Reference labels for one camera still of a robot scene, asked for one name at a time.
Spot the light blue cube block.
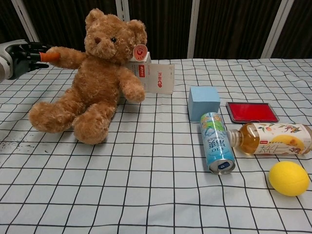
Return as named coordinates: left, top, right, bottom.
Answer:
left=188, top=86, right=221, bottom=123

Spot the round red hang tag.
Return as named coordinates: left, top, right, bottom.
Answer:
left=132, top=44, right=148, bottom=61

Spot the red ink stamp pad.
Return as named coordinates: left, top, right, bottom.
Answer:
left=226, top=101, right=280, bottom=123

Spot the blue green drink can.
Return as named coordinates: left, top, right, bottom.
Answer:
left=200, top=112, right=236, bottom=176

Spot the white black grid tablecloth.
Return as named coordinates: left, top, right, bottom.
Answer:
left=0, top=58, right=312, bottom=234

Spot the peach tea plastic bottle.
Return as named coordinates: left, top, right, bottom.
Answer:
left=226, top=122, right=312, bottom=156

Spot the brown plush teddy bear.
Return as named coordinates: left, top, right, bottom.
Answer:
left=28, top=8, right=148, bottom=145

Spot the white red printed carton box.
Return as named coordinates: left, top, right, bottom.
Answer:
left=127, top=51, right=176, bottom=95

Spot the yellow lemon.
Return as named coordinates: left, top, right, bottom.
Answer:
left=269, top=161, right=310, bottom=197

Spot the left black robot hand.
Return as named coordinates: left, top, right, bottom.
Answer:
left=4, top=39, right=60, bottom=80

